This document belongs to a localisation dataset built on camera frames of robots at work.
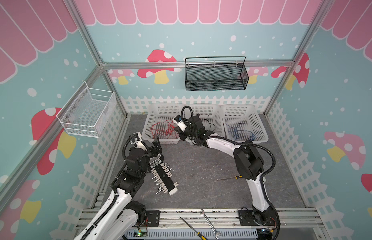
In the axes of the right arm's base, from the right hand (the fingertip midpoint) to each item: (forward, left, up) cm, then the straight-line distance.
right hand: (174, 127), depth 91 cm
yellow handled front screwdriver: (-53, -13, -16) cm, 57 cm away
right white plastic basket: (+24, -44, -14) cm, 52 cm away
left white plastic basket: (+26, +14, -12) cm, 32 cm away
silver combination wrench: (-52, -22, -17) cm, 59 cm away
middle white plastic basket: (+25, -27, -13) cm, 39 cm away
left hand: (-15, +10, +7) cm, 20 cm away
